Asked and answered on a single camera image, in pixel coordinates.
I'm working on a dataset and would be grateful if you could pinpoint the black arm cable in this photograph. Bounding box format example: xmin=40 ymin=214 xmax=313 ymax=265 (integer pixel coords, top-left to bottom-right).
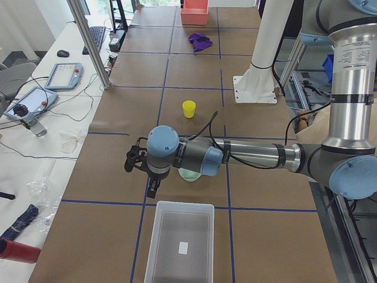
xmin=188 ymin=110 xmax=333 ymax=169

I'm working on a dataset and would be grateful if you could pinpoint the grey office chair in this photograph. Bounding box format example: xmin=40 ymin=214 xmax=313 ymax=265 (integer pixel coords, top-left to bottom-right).
xmin=1 ymin=62 xmax=37 ymax=101

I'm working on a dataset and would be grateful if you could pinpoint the far teach pendant tablet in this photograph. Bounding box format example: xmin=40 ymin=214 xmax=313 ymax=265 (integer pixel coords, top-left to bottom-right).
xmin=45 ymin=62 xmax=83 ymax=91

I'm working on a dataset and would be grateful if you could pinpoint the purple cloth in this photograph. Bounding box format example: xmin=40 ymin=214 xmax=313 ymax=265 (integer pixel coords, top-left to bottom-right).
xmin=188 ymin=32 xmax=213 ymax=53

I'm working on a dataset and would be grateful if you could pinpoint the person in beige shirt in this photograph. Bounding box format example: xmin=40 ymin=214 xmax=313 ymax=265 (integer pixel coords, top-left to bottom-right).
xmin=296 ymin=106 xmax=330 ymax=144

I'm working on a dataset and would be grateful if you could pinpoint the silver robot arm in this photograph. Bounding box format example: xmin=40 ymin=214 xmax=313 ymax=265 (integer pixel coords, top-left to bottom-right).
xmin=124 ymin=1 xmax=376 ymax=199

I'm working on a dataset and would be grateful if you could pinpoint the aluminium frame post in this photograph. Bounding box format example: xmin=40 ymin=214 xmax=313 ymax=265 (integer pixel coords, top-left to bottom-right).
xmin=67 ymin=0 xmax=111 ymax=90

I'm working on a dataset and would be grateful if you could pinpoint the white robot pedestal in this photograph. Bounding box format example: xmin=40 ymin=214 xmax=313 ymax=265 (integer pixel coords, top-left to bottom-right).
xmin=233 ymin=0 xmax=294 ymax=104

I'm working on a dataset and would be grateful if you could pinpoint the clear plastic storage box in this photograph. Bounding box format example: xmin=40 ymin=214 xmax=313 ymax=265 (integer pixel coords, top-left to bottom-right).
xmin=144 ymin=201 xmax=214 ymax=282

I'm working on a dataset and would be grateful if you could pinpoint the black keyboard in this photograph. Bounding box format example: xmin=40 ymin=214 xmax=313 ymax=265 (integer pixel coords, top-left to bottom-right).
xmin=89 ymin=26 xmax=107 ymax=51

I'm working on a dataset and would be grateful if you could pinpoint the pink plastic bin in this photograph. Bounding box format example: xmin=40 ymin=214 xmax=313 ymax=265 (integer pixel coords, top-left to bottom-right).
xmin=180 ymin=0 xmax=209 ymax=25

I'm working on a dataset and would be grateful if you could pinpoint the red cylinder bottle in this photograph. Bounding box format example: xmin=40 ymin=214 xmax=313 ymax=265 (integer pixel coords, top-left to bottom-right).
xmin=1 ymin=238 xmax=41 ymax=264

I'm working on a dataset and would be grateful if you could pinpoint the black power adapter box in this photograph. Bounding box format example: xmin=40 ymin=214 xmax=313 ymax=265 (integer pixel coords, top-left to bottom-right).
xmin=108 ymin=30 xmax=125 ymax=52

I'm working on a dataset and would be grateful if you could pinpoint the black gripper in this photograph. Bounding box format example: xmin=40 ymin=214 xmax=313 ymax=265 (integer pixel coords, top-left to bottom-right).
xmin=124 ymin=137 xmax=161 ymax=198

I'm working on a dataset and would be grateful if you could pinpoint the yellow plastic cup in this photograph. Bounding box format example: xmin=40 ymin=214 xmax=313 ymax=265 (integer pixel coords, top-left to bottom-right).
xmin=182 ymin=100 xmax=196 ymax=119

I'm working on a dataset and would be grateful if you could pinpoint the white label in box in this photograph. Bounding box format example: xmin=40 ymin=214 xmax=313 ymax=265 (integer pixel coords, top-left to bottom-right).
xmin=178 ymin=241 xmax=189 ymax=255

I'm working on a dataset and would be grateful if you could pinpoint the teach pendant tablet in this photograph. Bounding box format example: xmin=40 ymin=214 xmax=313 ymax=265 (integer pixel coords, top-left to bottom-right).
xmin=45 ymin=62 xmax=83 ymax=91
xmin=4 ymin=87 xmax=58 ymax=120

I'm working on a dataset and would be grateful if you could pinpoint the light green ceramic bowl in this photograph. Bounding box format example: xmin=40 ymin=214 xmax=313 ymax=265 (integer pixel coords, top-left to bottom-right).
xmin=178 ymin=168 xmax=201 ymax=182

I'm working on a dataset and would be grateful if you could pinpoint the black computer mouse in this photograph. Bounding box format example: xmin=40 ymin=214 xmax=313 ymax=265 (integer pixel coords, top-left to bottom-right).
xmin=57 ymin=50 xmax=70 ymax=58

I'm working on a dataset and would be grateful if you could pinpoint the clear water bottle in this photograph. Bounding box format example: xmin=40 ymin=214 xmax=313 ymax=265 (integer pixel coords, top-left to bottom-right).
xmin=13 ymin=104 xmax=47 ymax=137

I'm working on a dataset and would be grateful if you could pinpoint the near teach pendant tablet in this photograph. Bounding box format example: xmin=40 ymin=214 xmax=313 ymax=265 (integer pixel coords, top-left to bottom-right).
xmin=4 ymin=87 xmax=58 ymax=120

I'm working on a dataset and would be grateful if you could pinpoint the crumpled white tissue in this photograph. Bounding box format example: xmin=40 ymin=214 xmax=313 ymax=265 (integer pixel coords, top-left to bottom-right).
xmin=58 ymin=130 xmax=86 ymax=153

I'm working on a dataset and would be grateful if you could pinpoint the folded blue umbrella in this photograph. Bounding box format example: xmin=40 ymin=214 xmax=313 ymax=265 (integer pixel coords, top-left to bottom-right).
xmin=1 ymin=204 xmax=39 ymax=241

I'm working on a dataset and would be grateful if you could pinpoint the crumpled clear plastic wrap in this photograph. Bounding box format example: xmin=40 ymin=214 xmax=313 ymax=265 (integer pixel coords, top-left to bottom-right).
xmin=27 ymin=177 xmax=61 ymax=235

